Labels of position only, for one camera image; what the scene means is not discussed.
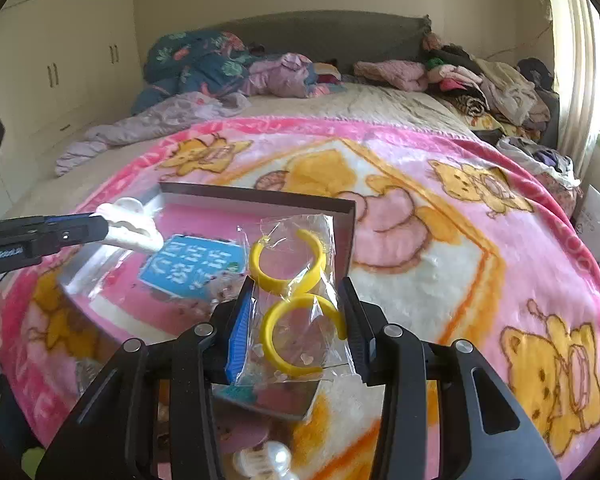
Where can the pink knitted garment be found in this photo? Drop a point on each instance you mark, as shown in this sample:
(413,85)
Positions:
(392,75)

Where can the dark blue floral quilt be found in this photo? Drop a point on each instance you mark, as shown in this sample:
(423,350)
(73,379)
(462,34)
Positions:
(190,60)

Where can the pink cartoon printed blanket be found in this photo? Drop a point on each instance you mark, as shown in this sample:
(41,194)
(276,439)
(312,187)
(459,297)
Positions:
(430,260)

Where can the cream wardrobe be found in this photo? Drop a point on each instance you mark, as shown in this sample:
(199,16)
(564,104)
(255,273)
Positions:
(55,60)

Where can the white pearl hair clip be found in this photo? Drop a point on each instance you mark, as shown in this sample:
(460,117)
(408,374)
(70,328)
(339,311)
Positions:
(280,460)

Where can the grey shallow cardboard box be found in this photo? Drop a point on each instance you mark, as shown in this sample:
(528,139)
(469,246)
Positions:
(230,197)

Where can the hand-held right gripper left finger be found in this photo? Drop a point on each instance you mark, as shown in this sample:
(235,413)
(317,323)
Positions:
(239,332)

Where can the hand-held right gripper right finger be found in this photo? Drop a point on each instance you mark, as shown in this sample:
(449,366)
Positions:
(356,332)

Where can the bed with grey headboard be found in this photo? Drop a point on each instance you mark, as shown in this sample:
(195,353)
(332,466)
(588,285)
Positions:
(370,105)

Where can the pile of mixed clothes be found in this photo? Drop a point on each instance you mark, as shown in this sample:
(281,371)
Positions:
(500,90)

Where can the cream curtain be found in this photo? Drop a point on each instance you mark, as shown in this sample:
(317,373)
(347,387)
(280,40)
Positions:
(572,60)

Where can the purple crumpled garment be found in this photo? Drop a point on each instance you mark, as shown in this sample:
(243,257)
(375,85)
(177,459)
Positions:
(285,77)

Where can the white plastic bag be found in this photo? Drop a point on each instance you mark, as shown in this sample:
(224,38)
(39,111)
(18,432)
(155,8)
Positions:
(597,220)

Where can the speckled pink scrunchie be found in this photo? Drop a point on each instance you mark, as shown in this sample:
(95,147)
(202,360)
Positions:
(247,430)

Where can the clear bag of yellow earrings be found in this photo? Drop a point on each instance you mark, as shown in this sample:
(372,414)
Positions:
(256,270)

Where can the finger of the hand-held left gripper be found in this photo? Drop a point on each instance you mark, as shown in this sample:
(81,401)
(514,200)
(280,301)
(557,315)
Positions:
(75,230)

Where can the white hair claw clip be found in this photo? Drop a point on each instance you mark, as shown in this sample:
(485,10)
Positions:
(132,230)

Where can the lilac crumpled sheet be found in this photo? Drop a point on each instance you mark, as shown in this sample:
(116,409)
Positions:
(150,122)

